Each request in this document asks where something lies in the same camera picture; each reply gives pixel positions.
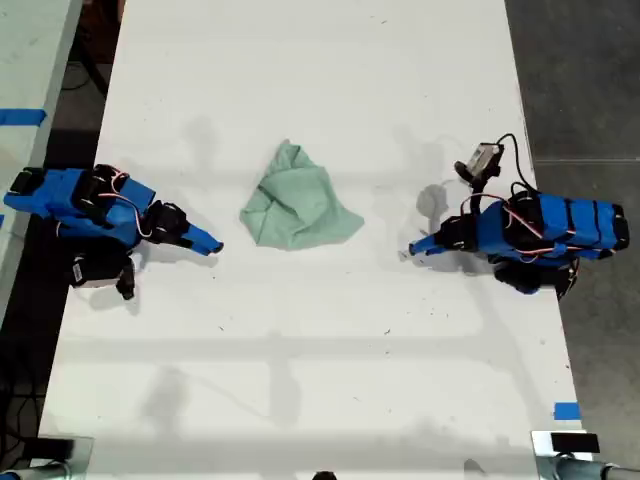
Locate pale green T-shirt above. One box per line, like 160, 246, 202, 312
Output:
238, 138, 366, 250

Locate long blue tape strip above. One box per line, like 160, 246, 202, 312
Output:
0, 108, 49, 127

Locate white side table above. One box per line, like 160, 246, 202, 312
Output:
0, 0, 84, 314

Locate white box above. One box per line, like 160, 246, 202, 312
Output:
529, 429, 602, 458

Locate black flat device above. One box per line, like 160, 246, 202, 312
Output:
549, 432, 601, 454

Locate grey box with black top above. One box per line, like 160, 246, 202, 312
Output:
28, 435, 96, 467

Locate grey metal tube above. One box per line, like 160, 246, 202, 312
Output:
538, 452, 640, 480
0, 459, 87, 480

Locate black camera stalk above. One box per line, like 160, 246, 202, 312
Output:
467, 179, 491, 212

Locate grey and black camera box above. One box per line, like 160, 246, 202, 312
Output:
453, 142, 503, 184

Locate black camera box with label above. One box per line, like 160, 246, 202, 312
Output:
68, 253, 138, 302

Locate black camera cable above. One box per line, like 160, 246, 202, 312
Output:
497, 132, 527, 189

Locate black floor cable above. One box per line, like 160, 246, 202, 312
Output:
61, 57, 109, 97

